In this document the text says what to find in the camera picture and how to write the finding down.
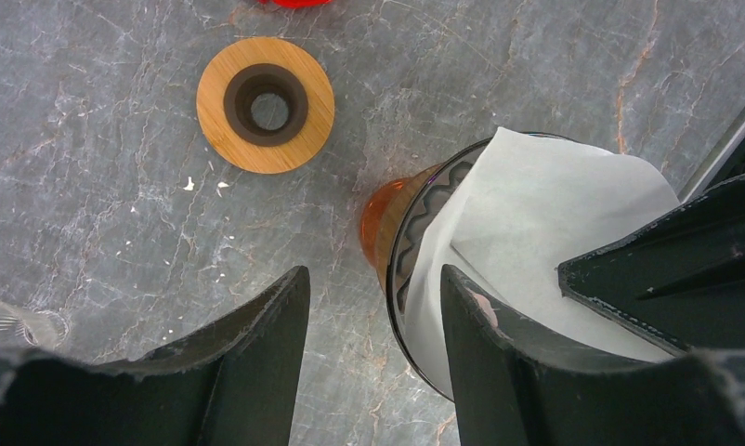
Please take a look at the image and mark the red plastic lid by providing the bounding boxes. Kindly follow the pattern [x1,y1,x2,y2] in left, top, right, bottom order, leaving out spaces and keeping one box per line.
[259,0,332,9]

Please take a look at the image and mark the clear glass dripper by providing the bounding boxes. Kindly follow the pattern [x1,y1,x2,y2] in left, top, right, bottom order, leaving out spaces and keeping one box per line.
[0,301,70,350]

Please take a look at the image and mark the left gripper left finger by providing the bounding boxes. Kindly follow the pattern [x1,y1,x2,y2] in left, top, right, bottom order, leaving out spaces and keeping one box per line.
[0,266,310,445]

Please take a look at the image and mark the amber glass carafe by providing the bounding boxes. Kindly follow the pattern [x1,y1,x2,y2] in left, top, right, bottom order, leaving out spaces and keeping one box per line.
[359,164,439,289]

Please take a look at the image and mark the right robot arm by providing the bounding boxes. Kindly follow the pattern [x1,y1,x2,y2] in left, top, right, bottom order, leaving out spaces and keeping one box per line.
[557,107,745,355]

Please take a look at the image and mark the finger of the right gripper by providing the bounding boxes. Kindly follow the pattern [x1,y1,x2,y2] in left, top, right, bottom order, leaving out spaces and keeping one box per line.
[557,174,745,353]

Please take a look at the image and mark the light wooden ring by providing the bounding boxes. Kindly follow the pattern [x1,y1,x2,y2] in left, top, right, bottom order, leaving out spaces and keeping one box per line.
[195,35,337,176]

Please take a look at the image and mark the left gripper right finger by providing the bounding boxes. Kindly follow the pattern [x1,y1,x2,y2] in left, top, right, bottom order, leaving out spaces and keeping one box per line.
[440,265,745,445]

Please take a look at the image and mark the white paper coffee filter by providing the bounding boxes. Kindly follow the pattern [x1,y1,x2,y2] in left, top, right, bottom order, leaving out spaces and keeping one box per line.
[404,128,679,396]

